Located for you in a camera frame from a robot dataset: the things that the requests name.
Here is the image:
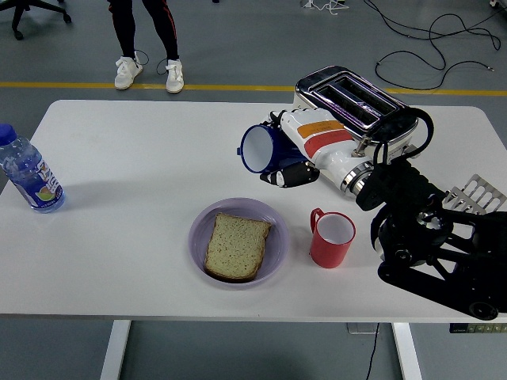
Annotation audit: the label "silver metal toast rack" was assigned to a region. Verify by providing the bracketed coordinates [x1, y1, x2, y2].
[445, 173, 507, 217]

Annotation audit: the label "slice of toast bread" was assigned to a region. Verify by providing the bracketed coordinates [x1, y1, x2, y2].
[203, 212, 273, 283]

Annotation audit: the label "purple plastic plate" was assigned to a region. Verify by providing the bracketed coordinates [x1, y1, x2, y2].
[187, 197, 290, 291]

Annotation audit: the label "black office chair base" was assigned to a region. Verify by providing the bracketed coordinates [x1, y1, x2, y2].
[0, 0, 73, 41]

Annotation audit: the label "red cup white inside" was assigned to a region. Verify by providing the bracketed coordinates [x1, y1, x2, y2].
[309, 207, 356, 270]

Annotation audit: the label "white table leg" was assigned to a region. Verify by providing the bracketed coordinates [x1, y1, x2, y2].
[98, 319, 132, 380]
[391, 321, 423, 380]

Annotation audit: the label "grey box under table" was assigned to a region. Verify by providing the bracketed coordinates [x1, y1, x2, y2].
[346, 322, 380, 336]

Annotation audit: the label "black cable under table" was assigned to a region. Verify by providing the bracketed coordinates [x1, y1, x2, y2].
[364, 322, 381, 380]

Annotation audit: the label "person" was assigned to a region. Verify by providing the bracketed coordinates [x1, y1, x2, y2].
[105, 0, 185, 95]

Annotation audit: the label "dark table control panel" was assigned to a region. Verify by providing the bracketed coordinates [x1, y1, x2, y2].
[448, 322, 507, 334]

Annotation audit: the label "clear bottle blue cap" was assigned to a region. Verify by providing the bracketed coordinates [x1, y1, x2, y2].
[0, 123, 67, 215]

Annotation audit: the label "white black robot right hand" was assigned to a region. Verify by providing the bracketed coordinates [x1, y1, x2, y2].
[259, 107, 372, 189]

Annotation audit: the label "blue cup white inside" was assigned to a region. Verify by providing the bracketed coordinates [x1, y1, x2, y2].
[236, 123, 314, 175]

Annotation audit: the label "long black floor cable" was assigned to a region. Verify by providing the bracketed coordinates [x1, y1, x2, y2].
[362, 0, 507, 91]

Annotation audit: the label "cream chrome two-slot toaster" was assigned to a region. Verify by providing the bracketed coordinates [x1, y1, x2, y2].
[292, 65, 420, 163]

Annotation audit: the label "white floor cables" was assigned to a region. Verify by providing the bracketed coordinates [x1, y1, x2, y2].
[299, 0, 349, 17]

